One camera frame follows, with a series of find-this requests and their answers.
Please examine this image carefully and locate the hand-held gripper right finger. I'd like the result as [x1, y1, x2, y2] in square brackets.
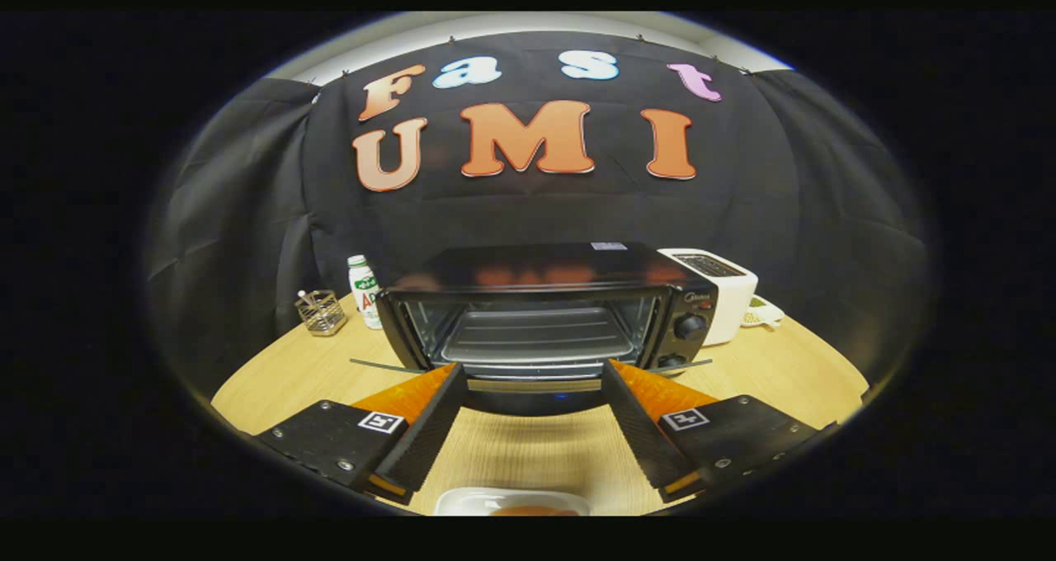
[601, 360, 839, 502]

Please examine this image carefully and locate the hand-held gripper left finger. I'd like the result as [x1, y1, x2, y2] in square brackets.
[256, 362, 469, 506]

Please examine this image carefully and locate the black toaster oven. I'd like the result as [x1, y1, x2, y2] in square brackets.
[349, 242, 720, 418]

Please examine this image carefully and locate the white pop-up toaster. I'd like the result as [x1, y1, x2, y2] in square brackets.
[658, 248, 758, 347]

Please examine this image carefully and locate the white square plate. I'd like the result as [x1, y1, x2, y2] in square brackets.
[434, 488, 592, 517]

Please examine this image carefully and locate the white bottle green label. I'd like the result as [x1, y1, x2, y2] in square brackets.
[347, 255, 384, 331]

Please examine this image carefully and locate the small white snack dish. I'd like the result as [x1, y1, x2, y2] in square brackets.
[741, 295, 786, 331]

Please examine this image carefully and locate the wire mesh holder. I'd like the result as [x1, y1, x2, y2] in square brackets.
[295, 290, 347, 337]

